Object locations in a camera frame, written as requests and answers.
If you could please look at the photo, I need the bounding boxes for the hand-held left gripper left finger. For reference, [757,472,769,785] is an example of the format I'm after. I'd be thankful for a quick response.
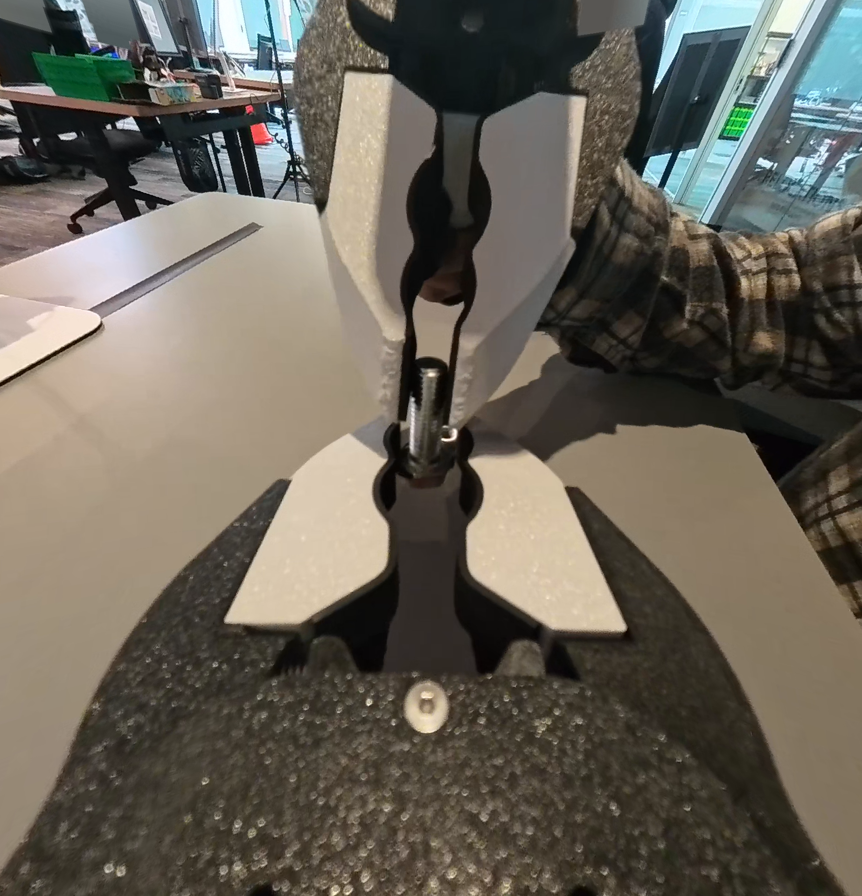
[224,426,398,636]

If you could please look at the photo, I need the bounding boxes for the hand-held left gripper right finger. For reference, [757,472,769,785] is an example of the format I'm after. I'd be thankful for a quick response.
[458,426,628,639]

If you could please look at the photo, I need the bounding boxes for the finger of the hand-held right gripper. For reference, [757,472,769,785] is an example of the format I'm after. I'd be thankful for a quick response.
[319,69,444,422]
[455,93,589,419]

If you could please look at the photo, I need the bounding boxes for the silver hex bolt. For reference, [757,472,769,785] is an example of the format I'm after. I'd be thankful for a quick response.
[399,357,454,487]

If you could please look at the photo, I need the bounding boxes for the person's right forearm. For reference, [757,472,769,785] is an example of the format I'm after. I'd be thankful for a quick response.
[539,161,862,400]

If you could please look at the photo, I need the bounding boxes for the person's right hand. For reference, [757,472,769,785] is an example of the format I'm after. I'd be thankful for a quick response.
[420,231,475,307]

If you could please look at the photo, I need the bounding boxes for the black tripod light stand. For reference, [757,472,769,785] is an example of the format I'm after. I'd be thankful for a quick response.
[263,0,313,204]

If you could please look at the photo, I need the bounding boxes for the wooden desk with black legs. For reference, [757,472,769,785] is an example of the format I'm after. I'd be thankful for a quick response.
[0,84,281,200]

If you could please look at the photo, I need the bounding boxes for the black monitor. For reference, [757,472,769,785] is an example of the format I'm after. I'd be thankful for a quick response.
[133,0,183,57]
[179,0,211,57]

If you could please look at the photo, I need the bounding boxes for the black office chair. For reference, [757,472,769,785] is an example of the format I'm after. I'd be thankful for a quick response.
[67,129,173,235]

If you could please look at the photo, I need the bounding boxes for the person's plaid shirt torso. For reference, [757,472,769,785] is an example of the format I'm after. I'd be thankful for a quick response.
[781,420,862,645]

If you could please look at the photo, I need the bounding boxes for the green plastic bins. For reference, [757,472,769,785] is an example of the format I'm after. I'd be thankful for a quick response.
[32,52,134,102]

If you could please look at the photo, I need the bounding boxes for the white base board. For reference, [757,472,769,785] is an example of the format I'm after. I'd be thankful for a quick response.
[0,290,102,396]

